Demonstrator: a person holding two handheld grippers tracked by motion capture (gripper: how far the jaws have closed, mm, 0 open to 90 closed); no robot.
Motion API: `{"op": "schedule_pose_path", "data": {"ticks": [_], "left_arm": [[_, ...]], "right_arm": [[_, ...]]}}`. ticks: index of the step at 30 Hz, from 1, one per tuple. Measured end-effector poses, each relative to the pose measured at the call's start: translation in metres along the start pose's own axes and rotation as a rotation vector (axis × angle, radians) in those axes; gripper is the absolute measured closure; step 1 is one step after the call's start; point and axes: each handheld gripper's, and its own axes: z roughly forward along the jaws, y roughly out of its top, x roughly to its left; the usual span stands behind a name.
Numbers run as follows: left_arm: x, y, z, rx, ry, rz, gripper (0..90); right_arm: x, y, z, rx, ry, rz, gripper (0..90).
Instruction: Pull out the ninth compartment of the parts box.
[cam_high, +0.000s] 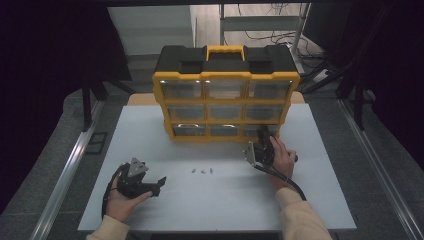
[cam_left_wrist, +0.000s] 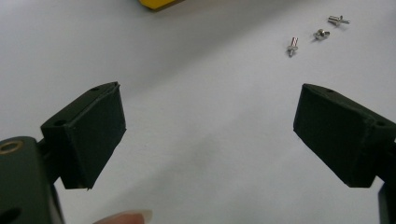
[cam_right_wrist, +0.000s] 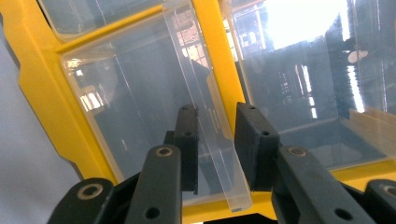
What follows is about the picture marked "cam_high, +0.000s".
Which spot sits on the dark curtain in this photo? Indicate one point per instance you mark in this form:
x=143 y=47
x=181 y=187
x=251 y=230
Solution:
x=40 y=83
x=396 y=66

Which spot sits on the yellow black organizer cabinet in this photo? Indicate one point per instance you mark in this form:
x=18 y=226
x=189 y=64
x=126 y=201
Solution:
x=226 y=66

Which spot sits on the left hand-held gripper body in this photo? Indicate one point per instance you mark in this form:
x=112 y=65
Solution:
x=131 y=186

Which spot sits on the white cabinet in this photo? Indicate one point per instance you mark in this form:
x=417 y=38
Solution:
x=150 y=30

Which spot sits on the black floor frame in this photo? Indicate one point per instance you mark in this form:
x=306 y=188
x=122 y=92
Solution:
x=96 y=143

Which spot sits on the person's left hand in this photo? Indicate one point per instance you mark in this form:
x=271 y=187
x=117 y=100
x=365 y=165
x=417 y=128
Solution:
x=120 y=206

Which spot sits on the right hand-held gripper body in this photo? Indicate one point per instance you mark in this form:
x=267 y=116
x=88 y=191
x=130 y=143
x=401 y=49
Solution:
x=263 y=153

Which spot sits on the set of clear plastic drawers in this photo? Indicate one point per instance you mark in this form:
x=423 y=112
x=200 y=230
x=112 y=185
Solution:
x=186 y=111

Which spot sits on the grey metal shelf frame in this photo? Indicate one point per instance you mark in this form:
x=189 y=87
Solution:
x=260 y=23

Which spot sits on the white power strip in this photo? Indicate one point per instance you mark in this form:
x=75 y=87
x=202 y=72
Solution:
x=321 y=76

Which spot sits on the person's right hand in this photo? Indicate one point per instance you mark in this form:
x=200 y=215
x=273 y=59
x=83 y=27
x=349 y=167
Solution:
x=285 y=163

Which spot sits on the aluminium rail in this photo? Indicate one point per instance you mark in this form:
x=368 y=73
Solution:
x=66 y=173
x=376 y=166

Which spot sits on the black metal stand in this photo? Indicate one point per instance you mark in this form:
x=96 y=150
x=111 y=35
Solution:
x=359 y=106
x=86 y=106

